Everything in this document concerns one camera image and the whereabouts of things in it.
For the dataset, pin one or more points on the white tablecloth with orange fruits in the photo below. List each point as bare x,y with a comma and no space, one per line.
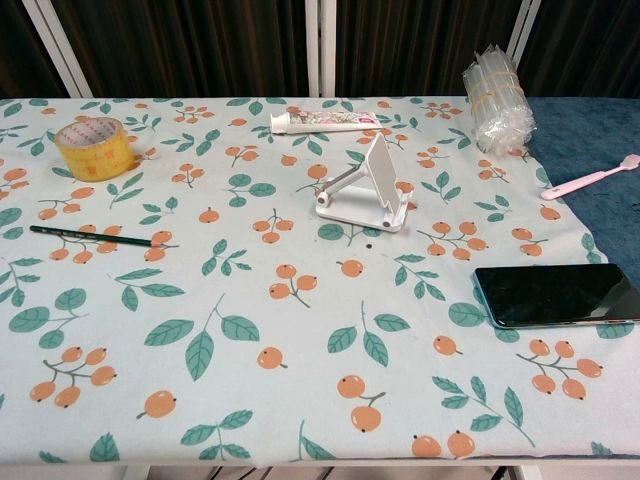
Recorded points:
225,300

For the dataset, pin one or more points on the white folding phone stand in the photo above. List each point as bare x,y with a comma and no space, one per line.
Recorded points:
382,165

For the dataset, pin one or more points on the pink toothbrush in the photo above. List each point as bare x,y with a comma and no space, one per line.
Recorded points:
585,180

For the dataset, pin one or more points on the blue felt table mat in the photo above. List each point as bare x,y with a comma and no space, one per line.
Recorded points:
595,140

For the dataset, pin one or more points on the dark green pencil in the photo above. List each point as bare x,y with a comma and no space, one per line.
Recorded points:
90,236

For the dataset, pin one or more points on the black smartphone with teal frame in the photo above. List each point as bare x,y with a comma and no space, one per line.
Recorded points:
550,292

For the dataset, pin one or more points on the dark brown pleated curtain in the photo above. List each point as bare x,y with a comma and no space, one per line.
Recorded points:
190,50
585,45
410,45
20,55

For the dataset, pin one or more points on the yellow packing tape roll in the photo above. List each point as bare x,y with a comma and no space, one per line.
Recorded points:
97,160

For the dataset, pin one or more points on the white floral toothpaste tube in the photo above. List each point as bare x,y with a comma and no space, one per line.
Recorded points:
325,121

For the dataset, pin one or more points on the white frame post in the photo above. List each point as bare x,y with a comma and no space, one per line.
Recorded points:
320,50
60,50
525,25

